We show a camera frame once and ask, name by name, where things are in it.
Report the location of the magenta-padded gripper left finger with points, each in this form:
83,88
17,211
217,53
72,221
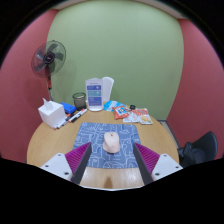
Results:
61,163

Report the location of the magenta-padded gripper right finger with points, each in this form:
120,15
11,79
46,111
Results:
161,163

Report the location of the beige computer mouse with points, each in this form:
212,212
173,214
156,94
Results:
111,143

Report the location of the blue patterned mouse pad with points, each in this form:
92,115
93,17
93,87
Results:
90,133

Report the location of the black office chair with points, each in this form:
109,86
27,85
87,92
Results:
200,150

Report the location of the black-capped whiteboard marker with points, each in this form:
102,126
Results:
80,115
65,121

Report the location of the red white snack packet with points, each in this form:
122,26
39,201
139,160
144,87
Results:
145,117

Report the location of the white tissue box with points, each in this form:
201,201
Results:
52,115

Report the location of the blue whiteboard eraser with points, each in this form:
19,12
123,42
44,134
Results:
69,108

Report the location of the small black object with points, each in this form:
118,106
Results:
132,107

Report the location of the black mesh pen cup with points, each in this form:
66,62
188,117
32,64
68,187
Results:
79,101

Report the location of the light blue snack packet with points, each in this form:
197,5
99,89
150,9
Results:
109,105

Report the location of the white blue sign stand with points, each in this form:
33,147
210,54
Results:
94,95

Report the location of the black red standing fan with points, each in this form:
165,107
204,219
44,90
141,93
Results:
49,58

